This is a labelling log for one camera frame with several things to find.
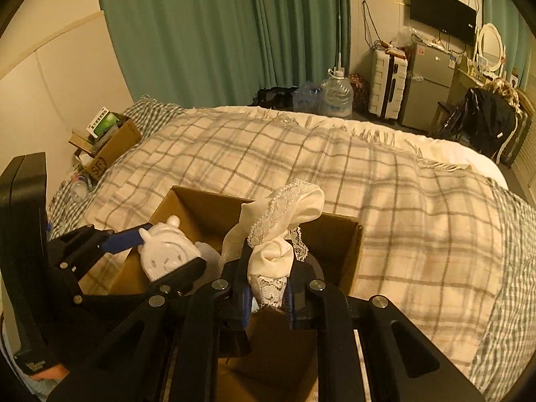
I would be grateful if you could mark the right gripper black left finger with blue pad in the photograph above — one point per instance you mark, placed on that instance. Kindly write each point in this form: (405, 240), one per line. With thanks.
(158, 346)

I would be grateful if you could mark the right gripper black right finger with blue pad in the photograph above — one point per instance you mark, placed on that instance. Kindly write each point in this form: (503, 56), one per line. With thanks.
(367, 349)

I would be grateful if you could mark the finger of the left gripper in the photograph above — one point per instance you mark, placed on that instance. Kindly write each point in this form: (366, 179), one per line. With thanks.
(178, 284)
(79, 250)

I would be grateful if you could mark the white round cartoon toy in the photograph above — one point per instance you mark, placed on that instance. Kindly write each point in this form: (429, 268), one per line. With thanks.
(165, 248)

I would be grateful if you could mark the white lace cloth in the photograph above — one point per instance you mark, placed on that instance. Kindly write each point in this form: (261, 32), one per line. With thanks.
(270, 226)

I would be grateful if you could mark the white grey sock bundle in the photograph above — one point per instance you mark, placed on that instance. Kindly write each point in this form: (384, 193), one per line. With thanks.
(212, 258)

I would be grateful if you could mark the person's forearm blue sleeve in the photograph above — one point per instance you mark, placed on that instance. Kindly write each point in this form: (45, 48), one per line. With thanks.
(21, 389)

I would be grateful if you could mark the person's left hand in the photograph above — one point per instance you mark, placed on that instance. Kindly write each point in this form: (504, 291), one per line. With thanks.
(56, 372)

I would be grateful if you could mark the small SF cardboard box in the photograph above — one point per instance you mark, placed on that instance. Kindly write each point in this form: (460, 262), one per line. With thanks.
(100, 155)

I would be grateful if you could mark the large open cardboard box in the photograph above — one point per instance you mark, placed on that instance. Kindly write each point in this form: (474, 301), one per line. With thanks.
(281, 365)

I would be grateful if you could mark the cream plaid blanket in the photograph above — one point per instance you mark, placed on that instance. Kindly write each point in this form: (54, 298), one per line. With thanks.
(431, 239)

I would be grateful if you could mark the green white box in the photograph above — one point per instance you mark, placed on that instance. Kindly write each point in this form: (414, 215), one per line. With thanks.
(102, 123)

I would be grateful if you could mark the green curtain left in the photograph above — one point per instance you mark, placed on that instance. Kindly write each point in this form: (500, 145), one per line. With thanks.
(197, 53)

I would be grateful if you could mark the green curtain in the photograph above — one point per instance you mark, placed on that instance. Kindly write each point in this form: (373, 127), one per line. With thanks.
(515, 34)
(197, 53)

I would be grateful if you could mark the large clear water jug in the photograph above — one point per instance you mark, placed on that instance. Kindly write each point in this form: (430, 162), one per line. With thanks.
(336, 96)

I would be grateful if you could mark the black jacket on chair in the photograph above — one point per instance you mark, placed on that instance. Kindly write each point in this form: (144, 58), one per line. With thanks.
(484, 120)

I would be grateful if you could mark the silver small refrigerator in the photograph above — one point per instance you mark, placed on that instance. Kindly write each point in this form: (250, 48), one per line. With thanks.
(428, 81)

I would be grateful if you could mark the white hard suitcase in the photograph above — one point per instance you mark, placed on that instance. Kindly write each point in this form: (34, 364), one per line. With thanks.
(389, 72)

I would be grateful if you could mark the white oval vanity mirror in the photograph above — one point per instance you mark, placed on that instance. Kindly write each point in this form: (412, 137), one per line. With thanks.
(490, 51)

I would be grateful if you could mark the green curtain right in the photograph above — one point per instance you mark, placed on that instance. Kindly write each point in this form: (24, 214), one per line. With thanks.
(515, 34)

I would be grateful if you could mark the black wall television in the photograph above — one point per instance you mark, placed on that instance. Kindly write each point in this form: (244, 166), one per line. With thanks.
(452, 17)

